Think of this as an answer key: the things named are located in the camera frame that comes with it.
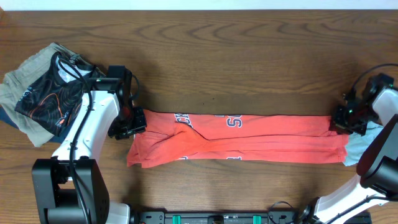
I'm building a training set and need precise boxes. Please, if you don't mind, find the light blue t-shirt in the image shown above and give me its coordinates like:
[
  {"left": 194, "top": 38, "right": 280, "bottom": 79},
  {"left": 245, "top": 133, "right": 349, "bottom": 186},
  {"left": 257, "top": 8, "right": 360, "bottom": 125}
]
[{"left": 343, "top": 121, "right": 383, "bottom": 166}]

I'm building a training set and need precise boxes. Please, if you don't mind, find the red t-shirt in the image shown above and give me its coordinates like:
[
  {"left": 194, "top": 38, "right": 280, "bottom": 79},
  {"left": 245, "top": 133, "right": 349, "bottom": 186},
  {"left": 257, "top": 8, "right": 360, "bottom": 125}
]
[{"left": 127, "top": 110, "right": 349, "bottom": 168}]

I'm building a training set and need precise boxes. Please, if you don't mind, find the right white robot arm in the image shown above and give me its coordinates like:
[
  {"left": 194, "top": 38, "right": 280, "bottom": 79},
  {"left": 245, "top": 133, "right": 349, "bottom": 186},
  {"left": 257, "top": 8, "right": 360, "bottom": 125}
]
[{"left": 305, "top": 88, "right": 397, "bottom": 223}]

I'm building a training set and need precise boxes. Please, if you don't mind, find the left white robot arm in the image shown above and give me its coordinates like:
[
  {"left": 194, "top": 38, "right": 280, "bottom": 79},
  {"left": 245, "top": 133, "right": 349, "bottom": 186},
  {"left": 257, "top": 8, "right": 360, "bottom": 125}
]
[{"left": 32, "top": 78, "right": 146, "bottom": 223}]

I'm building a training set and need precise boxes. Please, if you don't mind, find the black orange patterned shirt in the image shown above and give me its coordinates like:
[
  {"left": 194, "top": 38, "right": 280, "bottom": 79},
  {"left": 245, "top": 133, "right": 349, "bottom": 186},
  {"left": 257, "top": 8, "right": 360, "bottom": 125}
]
[{"left": 15, "top": 52, "right": 104, "bottom": 136}]

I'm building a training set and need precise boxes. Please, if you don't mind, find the khaki folded garment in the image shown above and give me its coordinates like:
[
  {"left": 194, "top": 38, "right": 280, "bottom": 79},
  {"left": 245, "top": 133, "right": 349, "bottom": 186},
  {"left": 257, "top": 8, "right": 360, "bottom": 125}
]
[{"left": 1, "top": 43, "right": 89, "bottom": 147}]

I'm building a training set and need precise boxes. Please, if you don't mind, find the navy folded garment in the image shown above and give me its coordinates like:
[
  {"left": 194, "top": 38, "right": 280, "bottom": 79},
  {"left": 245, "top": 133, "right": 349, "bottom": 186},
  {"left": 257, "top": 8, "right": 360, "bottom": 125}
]
[{"left": 1, "top": 107, "right": 72, "bottom": 143}]

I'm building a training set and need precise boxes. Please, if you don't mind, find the small black base cable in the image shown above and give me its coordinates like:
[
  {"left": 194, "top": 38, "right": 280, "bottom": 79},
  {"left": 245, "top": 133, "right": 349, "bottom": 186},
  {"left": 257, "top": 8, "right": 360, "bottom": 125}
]
[{"left": 267, "top": 200, "right": 295, "bottom": 224}]

